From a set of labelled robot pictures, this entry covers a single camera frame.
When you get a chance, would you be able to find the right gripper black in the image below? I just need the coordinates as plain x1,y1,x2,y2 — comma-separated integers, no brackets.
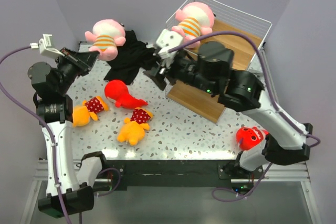
143,49,218,95

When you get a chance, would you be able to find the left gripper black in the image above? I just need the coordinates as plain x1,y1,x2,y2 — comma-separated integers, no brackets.
55,47,99,94

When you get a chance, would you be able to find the pink striped plush doll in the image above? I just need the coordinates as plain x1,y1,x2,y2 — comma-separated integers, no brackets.
171,2,215,42
85,19,126,61

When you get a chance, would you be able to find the red whale plush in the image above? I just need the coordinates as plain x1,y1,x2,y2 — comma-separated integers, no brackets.
104,80,148,109

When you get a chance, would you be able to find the orange bear plush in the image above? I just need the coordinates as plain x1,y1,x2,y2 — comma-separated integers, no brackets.
117,107,154,146
72,96,109,127

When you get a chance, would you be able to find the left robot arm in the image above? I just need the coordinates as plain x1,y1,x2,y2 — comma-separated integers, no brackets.
27,48,109,218

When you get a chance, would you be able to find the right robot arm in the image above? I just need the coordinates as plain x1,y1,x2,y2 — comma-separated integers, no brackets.
145,41,312,178

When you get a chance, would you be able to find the black cloth garment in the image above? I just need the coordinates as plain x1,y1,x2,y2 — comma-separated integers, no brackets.
104,30,160,85

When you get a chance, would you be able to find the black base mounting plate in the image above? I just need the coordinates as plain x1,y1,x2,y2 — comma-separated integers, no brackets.
94,159,264,190

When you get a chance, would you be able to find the red shark plush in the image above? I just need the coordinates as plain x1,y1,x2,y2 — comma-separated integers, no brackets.
236,127,269,151

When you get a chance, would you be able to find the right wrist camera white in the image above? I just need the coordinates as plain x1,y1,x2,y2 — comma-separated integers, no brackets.
154,29,184,59

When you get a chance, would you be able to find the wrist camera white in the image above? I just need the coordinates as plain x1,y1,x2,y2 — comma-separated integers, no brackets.
29,34,64,59
154,29,184,59

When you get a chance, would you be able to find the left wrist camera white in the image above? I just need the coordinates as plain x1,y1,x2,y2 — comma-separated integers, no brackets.
29,34,64,59

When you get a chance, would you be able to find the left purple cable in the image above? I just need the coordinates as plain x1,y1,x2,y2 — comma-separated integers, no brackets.
0,45,83,224

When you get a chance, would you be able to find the purple cable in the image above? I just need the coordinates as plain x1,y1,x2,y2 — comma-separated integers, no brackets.
0,45,83,224
167,31,321,203

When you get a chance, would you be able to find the white wire wooden shelf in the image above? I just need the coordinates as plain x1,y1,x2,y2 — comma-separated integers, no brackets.
165,0,272,123

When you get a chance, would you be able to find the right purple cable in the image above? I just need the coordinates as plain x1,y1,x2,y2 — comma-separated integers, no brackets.
167,31,321,203

